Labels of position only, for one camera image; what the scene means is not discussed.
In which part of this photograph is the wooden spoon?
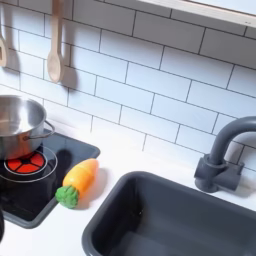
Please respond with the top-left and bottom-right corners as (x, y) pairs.
(46, 0), (65, 84)

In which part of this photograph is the steel pot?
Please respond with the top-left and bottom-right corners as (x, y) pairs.
(0, 94), (56, 161)

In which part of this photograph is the black stove top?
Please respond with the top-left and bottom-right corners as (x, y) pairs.
(0, 132), (101, 230)

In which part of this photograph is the wooden slotted spatula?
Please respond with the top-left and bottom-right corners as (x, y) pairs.
(0, 19), (8, 68)

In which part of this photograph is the orange toy carrot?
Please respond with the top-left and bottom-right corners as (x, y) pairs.
(54, 158), (100, 210)

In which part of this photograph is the dark grey sink basin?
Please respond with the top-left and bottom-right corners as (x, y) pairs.
(81, 170), (256, 256)

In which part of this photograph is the white wooden shelf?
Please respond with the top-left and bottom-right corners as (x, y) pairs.
(138, 0), (256, 29)

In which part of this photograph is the dark grey tap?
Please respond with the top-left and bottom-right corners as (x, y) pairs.
(193, 115), (256, 194)

